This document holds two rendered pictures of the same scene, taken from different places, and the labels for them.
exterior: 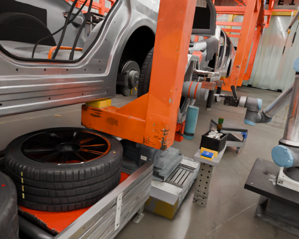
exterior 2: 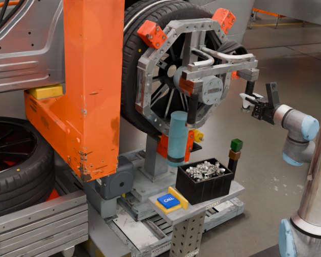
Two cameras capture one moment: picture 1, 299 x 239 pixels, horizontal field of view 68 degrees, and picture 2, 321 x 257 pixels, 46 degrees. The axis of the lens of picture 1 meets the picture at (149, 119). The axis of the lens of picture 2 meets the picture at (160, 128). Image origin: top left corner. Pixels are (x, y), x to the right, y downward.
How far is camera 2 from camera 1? 1.03 m
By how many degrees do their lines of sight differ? 27
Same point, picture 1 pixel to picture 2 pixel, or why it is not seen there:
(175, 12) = not seen: outside the picture
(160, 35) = (66, 7)
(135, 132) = (61, 144)
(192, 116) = (175, 131)
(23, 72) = not seen: outside the picture
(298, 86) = not seen: outside the picture
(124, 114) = (55, 114)
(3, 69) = not seen: outside the picture
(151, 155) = (106, 179)
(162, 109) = (77, 122)
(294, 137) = (309, 214)
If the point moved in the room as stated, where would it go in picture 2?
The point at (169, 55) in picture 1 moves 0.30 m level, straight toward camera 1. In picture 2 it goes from (76, 41) to (2, 59)
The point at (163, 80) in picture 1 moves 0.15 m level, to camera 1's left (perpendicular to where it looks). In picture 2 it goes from (75, 78) to (44, 69)
